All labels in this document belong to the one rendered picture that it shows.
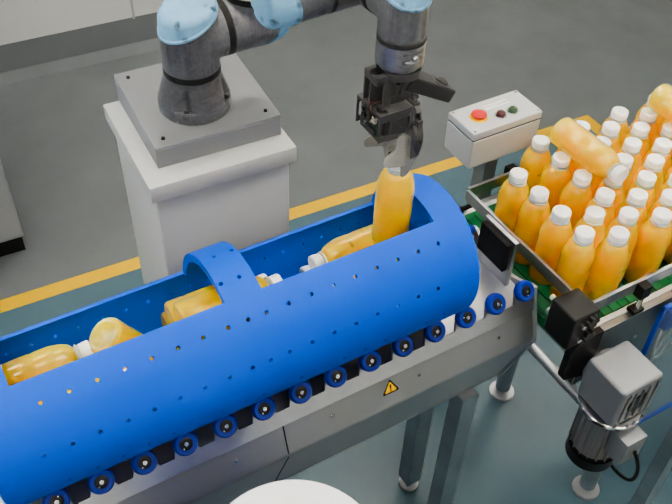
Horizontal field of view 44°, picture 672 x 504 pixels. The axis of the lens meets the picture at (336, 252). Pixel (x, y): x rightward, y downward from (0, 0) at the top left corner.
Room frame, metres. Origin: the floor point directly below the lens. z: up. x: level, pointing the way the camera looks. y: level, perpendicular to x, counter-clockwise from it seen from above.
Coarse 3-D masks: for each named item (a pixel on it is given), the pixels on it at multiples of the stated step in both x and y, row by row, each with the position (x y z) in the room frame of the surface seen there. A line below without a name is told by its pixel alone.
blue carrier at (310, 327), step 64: (192, 256) 1.01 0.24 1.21; (256, 256) 1.13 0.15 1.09; (384, 256) 1.02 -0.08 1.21; (448, 256) 1.06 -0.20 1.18; (64, 320) 0.94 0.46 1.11; (128, 320) 0.99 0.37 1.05; (192, 320) 0.86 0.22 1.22; (256, 320) 0.88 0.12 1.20; (320, 320) 0.91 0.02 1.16; (384, 320) 0.96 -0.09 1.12; (0, 384) 0.71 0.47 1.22; (64, 384) 0.73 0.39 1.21; (128, 384) 0.75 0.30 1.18; (192, 384) 0.78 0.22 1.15; (256, 384) 0.83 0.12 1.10; (0, 448) 0.64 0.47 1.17; (64, 448) 0.67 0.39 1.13; (128, 448) 0.71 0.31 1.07
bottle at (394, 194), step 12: (384, 168) 1.14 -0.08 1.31; (384, 180) 1.12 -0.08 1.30; (396, 180) 1.11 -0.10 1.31; (408, 180) 1.12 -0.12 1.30; (384, 192) 1.11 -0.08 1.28; (396, 192) 1.10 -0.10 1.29; (408, 192) 1.11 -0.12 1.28; (384, 204) 1.11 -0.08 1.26; (396, 204) 1.10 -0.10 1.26; (408, 204) 1.11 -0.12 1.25; (384, 216) 1.10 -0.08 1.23; (396, 216) 1.10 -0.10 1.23; (408, 216) 1.11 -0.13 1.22; (372, 228) 1.13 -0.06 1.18; (384, 228) 1.10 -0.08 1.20; (396, 228) 1.10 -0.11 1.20; (408, 228) 1.12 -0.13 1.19; (384, 240) 1.10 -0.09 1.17
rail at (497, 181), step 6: (552, 156) 1.63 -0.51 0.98; (504, 174) 1.55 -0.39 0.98; (486, 180) 1.52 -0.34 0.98; (492, 180) 1.53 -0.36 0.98; (498, 180) 1.54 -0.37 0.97; (504, 180) 1.55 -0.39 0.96; (474, 186) 1.50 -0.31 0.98; (480, 186) 1.51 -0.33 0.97; (486, 186) 1.52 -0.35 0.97; (492, 186) 1.53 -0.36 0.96; (498, 186) 1.54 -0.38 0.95; (474, 192) 1.50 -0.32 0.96; (480, 192) 1.51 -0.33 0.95
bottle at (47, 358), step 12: (48, 348) 0.86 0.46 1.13; (60, 348) 0.86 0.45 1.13; (72, 348) 0.87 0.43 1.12; (12, 360) 0.83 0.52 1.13; (24, 360) 0.83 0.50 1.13; (36, 360) 0.83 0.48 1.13; (48, 360) 0.83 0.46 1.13; (60, 360) 0.84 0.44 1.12; (72, 360) 0.85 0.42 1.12; (12, 372) 0.81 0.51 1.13; (24, 372) 0.81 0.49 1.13; (36, 372) 0.81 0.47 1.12; (12, 384) 0.79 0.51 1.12
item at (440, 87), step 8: (424, 72) 1.18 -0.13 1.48; (416, 80) 1.12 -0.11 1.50; (424, 80) 1.13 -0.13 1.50; (432, 80) 1.15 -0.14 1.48; (440, 80) 1.17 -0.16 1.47; (408, 88) 1.11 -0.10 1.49; (416, 88) 1.12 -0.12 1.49; (424, 88) 1.13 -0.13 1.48; (432, 88) 1.14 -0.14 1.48; (440, 88) 1.15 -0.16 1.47; (448, 88) 1.16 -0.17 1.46; (432, 96) 1.14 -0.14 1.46; (440, 96) 1.15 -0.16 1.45; (448, 96) 1.16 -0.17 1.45
